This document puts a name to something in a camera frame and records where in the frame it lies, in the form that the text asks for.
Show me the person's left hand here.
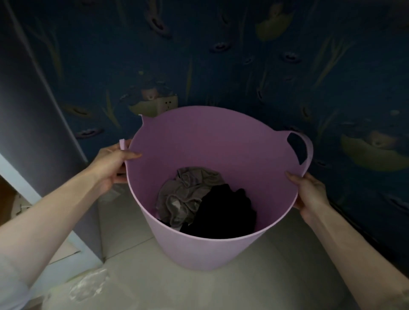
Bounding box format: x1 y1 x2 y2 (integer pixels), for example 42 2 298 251
87 139 142 196

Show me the person's right hand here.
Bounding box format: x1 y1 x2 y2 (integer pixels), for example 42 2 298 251
285 171 332 224

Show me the pink plastic laundry tub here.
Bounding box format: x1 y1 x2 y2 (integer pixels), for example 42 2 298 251
119 106 314 271

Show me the person's left forearm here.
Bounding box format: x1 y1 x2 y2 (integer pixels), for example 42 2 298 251
0 169 106 289

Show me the person's right forearm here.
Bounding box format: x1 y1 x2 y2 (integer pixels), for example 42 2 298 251
304 204 409 310

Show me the grey crumpled garment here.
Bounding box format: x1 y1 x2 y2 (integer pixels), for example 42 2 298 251
156 167 226 227

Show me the black crumpled garment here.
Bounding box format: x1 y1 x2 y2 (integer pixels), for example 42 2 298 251
180 184 258 239

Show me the grey door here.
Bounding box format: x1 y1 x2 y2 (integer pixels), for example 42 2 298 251
0 0 103 259

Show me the clear plastic bag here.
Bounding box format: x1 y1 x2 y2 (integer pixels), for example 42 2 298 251
69 268 110 302

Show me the white wall socket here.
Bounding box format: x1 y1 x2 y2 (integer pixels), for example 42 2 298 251
156 95 178 114

